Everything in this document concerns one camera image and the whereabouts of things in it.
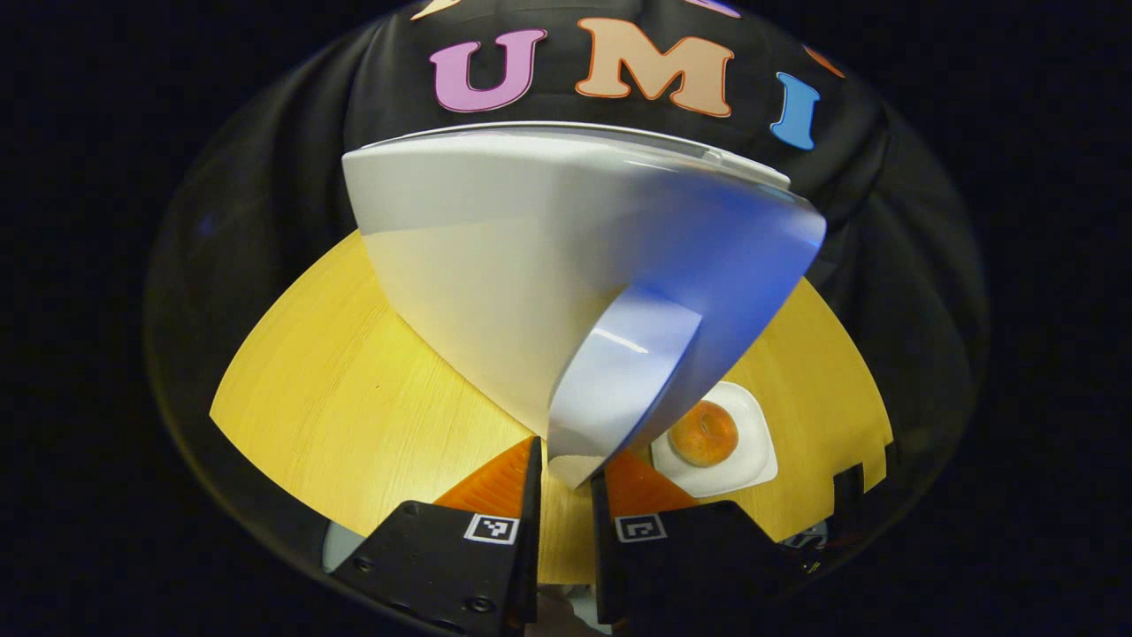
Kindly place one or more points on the brown doughnut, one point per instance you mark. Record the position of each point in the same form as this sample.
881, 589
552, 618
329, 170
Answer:
694, 447

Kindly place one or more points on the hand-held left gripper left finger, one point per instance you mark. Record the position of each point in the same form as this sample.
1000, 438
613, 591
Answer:
531, 548

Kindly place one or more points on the white microwave oven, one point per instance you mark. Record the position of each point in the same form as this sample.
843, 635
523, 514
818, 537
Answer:
531, 248

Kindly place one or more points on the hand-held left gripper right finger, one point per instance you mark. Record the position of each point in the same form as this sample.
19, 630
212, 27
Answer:
601, 557

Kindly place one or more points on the white square plate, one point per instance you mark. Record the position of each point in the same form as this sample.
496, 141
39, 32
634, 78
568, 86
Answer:
752, 442

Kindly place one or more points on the black backdrop cloth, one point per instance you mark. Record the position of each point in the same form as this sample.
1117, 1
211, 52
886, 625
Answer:
292, 177

